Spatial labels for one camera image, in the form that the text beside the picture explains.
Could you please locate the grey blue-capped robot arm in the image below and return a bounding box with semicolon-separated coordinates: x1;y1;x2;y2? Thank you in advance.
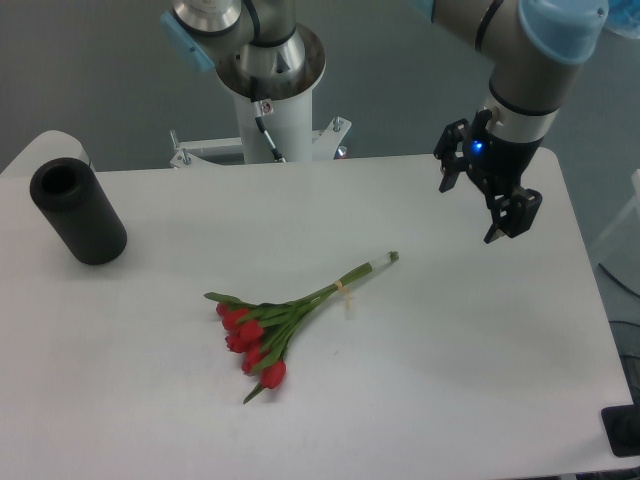
161;1;608;242

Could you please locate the black cylindrical vase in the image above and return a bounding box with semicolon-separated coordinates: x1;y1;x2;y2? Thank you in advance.
29;157;128;265

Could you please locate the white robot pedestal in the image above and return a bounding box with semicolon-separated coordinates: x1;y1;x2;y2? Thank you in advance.
170;24;352;168

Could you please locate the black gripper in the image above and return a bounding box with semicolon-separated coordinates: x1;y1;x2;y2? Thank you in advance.
433;109;543;244

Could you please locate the blue plastic bag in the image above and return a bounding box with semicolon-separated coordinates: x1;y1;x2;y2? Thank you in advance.
605;0;640;40

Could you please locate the red tulip bouquet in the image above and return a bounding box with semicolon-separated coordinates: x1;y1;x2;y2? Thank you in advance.
204;251;399;404

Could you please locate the black device at table edge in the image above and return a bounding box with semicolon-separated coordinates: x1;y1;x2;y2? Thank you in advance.
601;405;639;458

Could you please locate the black cable on floor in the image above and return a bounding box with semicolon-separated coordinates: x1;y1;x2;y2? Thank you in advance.
598;262;640;294

